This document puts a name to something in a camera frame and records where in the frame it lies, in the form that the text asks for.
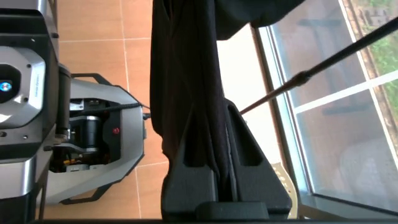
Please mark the window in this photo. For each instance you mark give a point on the window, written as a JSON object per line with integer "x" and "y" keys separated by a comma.
{"x": 342, "y": 140}

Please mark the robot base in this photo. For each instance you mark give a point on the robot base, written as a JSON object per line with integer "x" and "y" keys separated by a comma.
{"x": 18, "y": 77}

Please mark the black garment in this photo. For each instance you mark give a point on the black garment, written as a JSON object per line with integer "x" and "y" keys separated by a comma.
{"x": 183, "y": 62}

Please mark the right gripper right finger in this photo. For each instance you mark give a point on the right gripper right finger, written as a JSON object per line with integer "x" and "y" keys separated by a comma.
{"x": 258, "y": 186}

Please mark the black clothes rack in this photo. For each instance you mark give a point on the black clothes rack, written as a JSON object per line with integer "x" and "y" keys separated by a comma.
{"x": 342, "y": 52}

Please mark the white laundry basket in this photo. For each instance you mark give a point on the white laundry basket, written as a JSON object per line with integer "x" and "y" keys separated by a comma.
{"x": 287, "y": 186}

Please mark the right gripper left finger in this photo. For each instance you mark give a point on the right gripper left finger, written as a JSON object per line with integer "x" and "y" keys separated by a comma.
{"x": 177, "y": 189}

